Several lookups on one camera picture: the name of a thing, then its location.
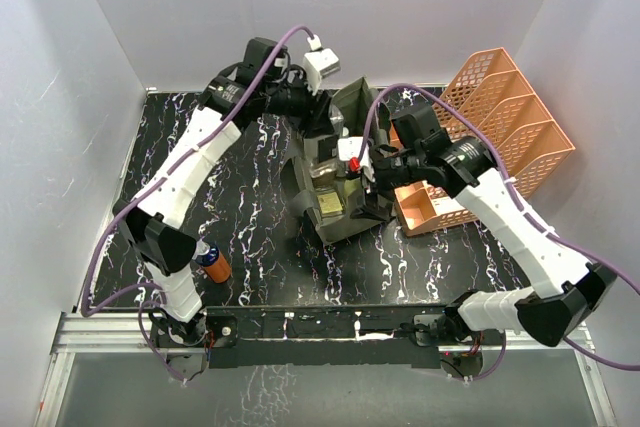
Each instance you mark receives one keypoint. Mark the orange spray bottle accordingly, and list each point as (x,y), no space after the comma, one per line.
(210,258)

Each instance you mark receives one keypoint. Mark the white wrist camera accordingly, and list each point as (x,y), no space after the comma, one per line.
(353,152)
(318,63)

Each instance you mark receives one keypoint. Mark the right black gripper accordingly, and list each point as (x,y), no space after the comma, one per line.
(370,208)

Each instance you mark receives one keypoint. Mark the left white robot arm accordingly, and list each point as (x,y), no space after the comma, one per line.
(265,81)

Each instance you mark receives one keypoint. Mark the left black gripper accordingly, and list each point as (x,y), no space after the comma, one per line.
(315,113)

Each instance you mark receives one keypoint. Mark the orange low basket tray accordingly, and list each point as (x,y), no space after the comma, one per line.
(421,207)

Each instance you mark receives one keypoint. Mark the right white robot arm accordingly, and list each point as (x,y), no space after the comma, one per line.
(565,286)

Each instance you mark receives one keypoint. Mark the orange tall file organizer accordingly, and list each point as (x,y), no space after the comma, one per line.
(493,94)

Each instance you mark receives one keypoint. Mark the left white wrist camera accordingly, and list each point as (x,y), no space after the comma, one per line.
(318,63)

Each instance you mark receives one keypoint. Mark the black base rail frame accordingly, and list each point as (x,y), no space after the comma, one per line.
(421,336)

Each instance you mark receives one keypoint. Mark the olive green canvas bag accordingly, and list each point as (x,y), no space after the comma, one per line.
(348,112)

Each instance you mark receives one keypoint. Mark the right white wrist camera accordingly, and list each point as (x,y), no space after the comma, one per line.
(353,152)

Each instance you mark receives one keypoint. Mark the clear square bottle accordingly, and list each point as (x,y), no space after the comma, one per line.
(324,173)
(330,203)

